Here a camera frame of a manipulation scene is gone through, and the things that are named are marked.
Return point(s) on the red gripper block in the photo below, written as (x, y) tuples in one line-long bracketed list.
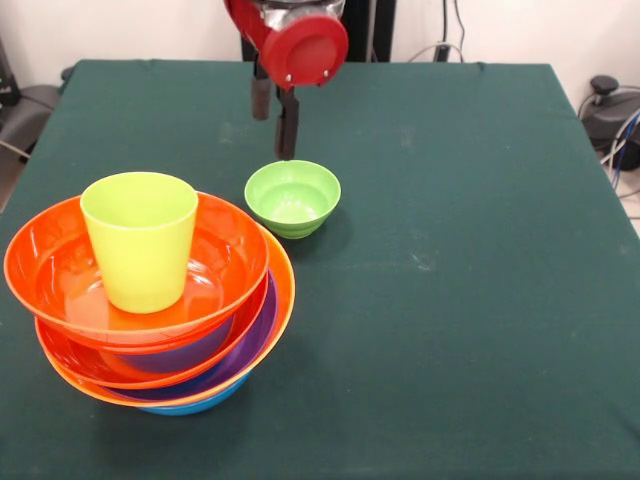
[(305, 50)]

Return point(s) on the green plastic bowl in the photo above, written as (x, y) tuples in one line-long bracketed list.
[(292, 200)]

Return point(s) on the large orange plastic bowl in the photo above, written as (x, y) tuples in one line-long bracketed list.
[(285, 290)]

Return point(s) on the green plastic cup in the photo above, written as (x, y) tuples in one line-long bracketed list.
[(140, 250)]

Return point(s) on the purple plastic bowl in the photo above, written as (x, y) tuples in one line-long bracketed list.
[(260, 335)]

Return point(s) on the small blue plastic bowl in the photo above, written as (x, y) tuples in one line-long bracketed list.
[(175, 355)]

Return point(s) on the red plastic bowl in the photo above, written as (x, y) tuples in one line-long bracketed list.
[(50, 270), (70, 360)]

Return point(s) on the medium blue plastic bowl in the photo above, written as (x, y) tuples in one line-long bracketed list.
[(200, 405)]

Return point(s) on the dark green tablecloth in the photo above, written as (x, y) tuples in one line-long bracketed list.
[(450, 350)]

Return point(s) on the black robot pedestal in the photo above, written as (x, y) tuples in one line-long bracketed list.
[(367, 30)]

